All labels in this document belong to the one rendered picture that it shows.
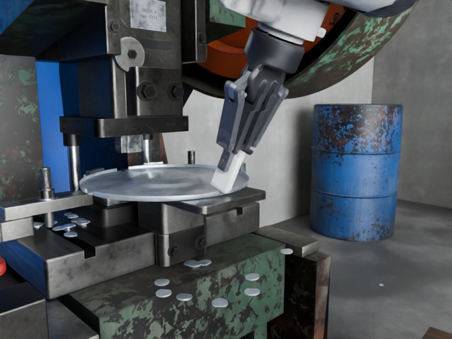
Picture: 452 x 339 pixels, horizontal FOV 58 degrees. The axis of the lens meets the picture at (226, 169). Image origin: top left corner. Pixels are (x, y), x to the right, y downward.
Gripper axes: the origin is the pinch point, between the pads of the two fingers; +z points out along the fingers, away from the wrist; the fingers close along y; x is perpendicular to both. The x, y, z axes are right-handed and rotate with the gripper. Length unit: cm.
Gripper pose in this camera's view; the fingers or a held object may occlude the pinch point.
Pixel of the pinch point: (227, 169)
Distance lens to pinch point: 61.4
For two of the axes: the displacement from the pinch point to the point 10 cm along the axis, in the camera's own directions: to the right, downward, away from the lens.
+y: 6.1, -1.3, 7.8
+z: -3.3, 8.5, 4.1
